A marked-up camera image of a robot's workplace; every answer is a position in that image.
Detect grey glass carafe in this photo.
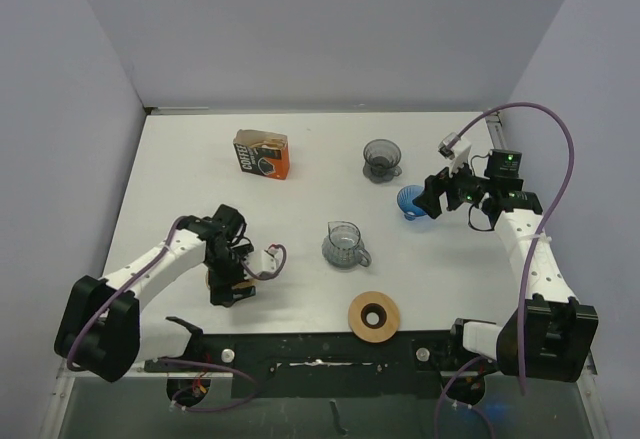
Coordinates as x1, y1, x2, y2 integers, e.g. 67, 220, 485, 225
321, 221, 372, 270

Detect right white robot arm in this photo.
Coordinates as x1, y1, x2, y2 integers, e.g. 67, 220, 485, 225
412, 146, 599, 382

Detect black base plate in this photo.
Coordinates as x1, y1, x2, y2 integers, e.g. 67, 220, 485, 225
143, 331, 506, 400

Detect grey plastic dripper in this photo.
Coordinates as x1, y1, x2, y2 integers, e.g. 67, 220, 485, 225
363, 139, 402, 184

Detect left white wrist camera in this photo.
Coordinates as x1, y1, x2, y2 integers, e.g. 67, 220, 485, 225
242, 244, 284, 281

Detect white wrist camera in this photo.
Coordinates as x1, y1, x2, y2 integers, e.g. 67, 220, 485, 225
438, 133, 472, 176
242, 244, 284, 281

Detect orange coffee filter box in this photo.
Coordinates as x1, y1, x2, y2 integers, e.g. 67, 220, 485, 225
233, 129, 290, 180

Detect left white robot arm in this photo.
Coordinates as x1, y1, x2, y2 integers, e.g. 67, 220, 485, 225
54, 205, 255, 382

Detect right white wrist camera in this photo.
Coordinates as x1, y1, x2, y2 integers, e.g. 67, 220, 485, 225
438, 133, 472, 176

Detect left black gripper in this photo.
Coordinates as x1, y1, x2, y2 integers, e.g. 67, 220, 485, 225
205, 245, 255, 305

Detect wooden dripper ring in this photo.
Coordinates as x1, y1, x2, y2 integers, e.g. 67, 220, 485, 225
205, 271, 258, 295
347, 290, 402, 344

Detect blue plastic dripper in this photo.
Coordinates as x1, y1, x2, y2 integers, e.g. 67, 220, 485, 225
396, 185, 427, 221

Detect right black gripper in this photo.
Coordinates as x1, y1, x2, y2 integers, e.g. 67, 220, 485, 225
414, 152, 493, 218

